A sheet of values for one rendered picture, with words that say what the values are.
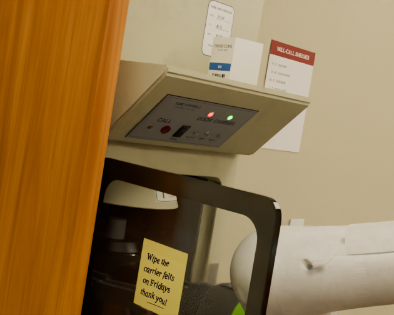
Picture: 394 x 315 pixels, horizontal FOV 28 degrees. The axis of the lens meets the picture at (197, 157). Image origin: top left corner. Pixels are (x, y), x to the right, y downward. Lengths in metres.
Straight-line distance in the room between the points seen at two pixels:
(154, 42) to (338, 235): 0.37
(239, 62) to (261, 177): 1.00
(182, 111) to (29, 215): 0.23
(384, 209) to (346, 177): 0.31
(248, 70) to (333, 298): 0.36
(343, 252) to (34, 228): 0.35
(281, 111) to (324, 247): 0.32
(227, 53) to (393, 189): 1.70
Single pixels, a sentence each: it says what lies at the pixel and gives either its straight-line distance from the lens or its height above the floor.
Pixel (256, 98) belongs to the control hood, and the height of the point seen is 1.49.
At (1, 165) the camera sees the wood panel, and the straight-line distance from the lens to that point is 0.99.
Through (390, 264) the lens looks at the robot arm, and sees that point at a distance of 0.85.
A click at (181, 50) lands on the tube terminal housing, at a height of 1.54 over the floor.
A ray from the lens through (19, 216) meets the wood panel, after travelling 0.96.
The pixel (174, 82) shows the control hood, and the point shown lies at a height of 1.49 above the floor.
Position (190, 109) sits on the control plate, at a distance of 1.00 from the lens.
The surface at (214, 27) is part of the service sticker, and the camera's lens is 1.15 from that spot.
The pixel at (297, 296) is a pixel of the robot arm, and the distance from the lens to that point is 0.87.
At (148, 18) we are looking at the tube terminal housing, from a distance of 1.05.
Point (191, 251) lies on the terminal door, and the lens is 0.84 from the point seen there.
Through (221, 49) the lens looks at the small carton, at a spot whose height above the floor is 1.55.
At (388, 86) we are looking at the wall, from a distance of 2.58.
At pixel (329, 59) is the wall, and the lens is 2.25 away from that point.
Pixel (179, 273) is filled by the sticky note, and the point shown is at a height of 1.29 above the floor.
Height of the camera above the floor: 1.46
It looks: 3 degrees down
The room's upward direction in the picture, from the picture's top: 9 degrees clockwise
